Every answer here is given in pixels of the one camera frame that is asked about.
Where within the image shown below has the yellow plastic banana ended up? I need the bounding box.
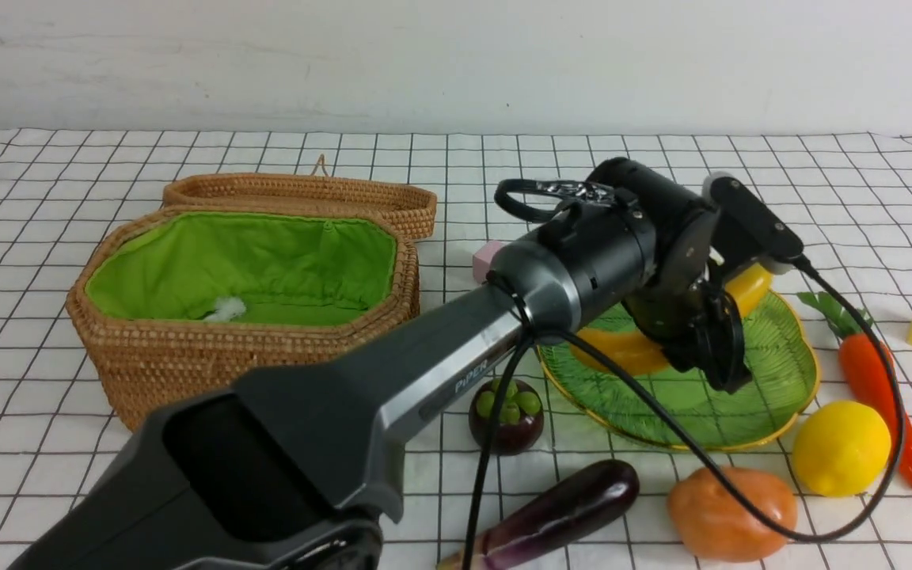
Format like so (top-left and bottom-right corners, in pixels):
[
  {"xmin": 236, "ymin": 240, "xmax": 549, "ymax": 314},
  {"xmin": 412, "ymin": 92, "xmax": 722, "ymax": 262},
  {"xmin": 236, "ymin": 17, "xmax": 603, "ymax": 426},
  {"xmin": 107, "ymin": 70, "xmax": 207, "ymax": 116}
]
[{"xmin": 578, "ymin": 264, "xmax": 773, "ymax": 376}]

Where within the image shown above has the dark purple mangosteen toy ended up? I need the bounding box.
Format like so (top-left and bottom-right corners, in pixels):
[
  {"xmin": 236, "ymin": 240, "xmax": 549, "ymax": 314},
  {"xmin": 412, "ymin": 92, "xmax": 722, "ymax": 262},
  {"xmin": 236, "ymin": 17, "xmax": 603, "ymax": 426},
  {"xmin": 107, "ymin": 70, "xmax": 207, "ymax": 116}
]
[{"xmin": 468, "ymin": 379, "xmax": 545, "ymax": 457}]

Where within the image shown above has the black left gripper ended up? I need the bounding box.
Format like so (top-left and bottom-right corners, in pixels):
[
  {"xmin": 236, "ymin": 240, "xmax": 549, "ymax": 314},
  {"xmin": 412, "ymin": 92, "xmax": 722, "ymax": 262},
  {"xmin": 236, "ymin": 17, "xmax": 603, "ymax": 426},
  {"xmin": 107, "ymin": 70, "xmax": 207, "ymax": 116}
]
[{"xmin": 622, "ymin": 230, "xmax": 754, "ymax": 394}]

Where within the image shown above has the woven rattan basket lid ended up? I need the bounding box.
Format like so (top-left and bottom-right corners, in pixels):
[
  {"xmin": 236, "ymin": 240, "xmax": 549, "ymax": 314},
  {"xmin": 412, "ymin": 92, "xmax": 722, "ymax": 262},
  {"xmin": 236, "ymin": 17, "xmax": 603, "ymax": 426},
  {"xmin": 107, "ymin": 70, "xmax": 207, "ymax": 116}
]
[{"xmin": 162, "ymin": 162, "xmax": 438, "ymax": 241}]

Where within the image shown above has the orange plastic carrot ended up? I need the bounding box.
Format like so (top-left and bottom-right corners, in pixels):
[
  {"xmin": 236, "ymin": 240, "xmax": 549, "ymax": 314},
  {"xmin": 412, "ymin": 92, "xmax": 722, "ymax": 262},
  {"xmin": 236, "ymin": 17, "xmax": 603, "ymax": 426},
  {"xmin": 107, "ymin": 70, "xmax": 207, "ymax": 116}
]
[{"xmin": 796, "ymin": 291, "xmax": 912, "ymax": 488}]

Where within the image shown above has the woven rattan basket green lining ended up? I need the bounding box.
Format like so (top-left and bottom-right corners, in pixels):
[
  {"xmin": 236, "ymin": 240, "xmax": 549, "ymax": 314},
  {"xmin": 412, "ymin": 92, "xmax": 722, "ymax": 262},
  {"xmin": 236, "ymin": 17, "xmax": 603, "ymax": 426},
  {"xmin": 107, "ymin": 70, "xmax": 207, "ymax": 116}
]
[{"xmin": 66, "ymin": 206, "xmax": 420, "ymax": 432}]

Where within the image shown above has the purple plastic eggplant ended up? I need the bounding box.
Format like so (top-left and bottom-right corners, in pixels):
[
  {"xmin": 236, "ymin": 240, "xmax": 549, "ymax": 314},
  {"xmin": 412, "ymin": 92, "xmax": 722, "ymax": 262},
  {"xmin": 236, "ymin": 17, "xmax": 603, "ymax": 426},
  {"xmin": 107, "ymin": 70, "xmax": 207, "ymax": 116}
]
[{"xmin": 437, "ymin": 459, "xmax": 640, "ymax": 569}]

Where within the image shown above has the yellow plastic lemon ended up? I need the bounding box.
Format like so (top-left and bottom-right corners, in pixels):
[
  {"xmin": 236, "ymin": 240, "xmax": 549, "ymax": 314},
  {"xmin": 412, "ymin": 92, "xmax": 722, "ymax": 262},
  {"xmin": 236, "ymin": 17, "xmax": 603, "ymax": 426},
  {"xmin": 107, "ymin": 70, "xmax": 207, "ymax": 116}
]
[{"xmin": 790, "ymin": 401, "xmax": 891, "ymax": 497}]

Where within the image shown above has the pink foam cube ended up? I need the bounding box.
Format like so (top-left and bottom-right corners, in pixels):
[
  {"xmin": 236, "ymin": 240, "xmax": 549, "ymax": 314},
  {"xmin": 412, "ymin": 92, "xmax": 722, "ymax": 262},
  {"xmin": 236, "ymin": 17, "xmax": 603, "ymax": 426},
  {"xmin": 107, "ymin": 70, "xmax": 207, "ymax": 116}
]
[{"xmin": 472, "ymin": 241, "xmax": 506, "ymax": 284}]

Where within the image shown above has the green glass leaf plate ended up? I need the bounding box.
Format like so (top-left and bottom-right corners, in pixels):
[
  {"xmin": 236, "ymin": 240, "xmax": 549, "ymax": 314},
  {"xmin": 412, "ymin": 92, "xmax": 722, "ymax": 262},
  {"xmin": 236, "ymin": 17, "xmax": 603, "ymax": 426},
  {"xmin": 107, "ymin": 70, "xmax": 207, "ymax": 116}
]
[{"xmin": 537, "ymin": 291, "xmax": 820, "ymax": 452}]

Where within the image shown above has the white checkered tablecloth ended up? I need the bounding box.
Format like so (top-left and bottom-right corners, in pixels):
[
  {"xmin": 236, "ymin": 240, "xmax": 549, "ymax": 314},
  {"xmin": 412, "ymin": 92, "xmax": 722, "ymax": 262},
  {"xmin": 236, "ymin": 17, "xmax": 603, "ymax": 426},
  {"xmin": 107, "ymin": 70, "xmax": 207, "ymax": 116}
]
[{"xmin": 0, "ymin": 129, "xmax": 912, "ymax": 570}]

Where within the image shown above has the black camera cable left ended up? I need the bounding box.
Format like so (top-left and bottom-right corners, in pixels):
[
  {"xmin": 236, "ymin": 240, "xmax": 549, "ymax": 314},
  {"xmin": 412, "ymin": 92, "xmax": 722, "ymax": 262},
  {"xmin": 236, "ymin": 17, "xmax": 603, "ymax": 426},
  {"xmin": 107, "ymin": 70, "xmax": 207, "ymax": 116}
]
[{"xmin": 462, "ymin": 255, "xmax": 905, "ymax": 570}]

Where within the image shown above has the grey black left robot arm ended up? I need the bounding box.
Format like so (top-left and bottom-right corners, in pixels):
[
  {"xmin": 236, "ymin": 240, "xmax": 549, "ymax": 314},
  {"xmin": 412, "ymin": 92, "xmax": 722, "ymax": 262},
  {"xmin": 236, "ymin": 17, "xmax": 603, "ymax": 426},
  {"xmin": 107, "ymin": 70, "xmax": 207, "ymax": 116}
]
[{"xmin": 12, "ymin": 158, "xmax": 748, "ymax": 569}]

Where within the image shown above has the orange-brown plastic potato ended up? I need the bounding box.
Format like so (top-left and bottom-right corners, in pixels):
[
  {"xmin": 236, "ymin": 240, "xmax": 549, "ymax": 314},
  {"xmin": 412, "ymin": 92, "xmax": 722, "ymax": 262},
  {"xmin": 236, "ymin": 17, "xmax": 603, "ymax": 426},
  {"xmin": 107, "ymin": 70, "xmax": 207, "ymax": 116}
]
[{"xmin": 667, "ymin": 466, "xmax": 799, "ymax": 563}]

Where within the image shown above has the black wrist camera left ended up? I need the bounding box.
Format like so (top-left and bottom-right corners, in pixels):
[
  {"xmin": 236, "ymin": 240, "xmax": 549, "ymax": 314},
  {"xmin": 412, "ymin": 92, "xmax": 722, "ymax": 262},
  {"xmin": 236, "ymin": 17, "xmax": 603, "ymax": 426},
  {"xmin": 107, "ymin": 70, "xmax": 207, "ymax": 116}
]
[{"xmin": 702, "ymin": 172, "xmax": 804, "ymax": 281}]

